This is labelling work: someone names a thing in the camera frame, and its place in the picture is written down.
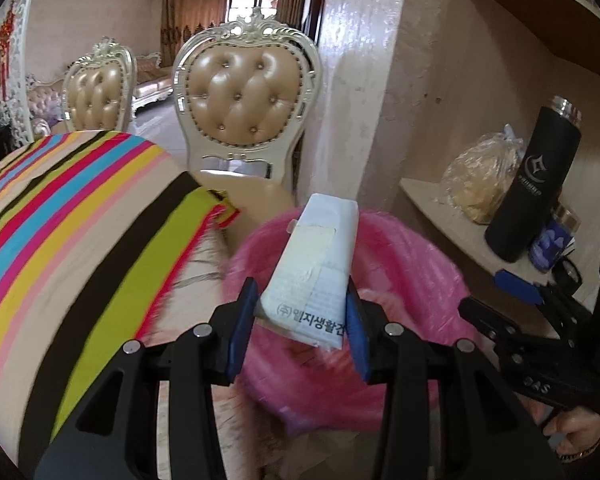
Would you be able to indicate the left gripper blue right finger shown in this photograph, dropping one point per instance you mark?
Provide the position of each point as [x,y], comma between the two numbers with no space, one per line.
[357,332]

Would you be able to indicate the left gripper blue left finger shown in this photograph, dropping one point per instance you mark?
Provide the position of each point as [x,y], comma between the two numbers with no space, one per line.
[242,323]

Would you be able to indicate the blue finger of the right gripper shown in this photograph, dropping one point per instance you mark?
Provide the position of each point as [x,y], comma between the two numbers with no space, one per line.
[517,287]

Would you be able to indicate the white tube package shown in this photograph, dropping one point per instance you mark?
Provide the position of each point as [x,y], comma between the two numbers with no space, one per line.
[305,299]

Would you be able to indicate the person's right hand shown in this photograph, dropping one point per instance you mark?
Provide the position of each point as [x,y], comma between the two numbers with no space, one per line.
[576,433]

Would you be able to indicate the plastic bag of food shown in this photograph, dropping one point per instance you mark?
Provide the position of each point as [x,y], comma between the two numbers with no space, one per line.
[477,180]

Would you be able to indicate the black thermos bottle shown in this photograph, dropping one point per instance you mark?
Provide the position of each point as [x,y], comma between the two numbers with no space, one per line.
[538,180]

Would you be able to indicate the striped colourful tablecloth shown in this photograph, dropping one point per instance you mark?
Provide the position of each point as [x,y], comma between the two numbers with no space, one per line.
[104,238]

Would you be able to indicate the beige tufted chair near right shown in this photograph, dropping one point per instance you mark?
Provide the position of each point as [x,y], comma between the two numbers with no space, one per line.
[242,92]

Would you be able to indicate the beige tufted chair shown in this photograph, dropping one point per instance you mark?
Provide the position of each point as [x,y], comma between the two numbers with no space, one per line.
[242,92]
[97,92]

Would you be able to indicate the beige tufted chair far right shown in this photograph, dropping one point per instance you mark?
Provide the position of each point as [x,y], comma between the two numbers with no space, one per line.
[97,92]

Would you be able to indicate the white ornate sofa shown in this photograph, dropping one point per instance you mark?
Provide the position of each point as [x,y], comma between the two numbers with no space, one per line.
[153,84]

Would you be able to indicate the brown curtain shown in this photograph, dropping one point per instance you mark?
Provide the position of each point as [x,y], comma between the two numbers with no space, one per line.
[181,19]

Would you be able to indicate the white carved screen partition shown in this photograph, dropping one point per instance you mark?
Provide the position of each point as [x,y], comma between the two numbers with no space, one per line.
[15,113]

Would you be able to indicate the red chinese knot decoration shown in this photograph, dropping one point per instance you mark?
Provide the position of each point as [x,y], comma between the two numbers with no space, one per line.
[7,28]

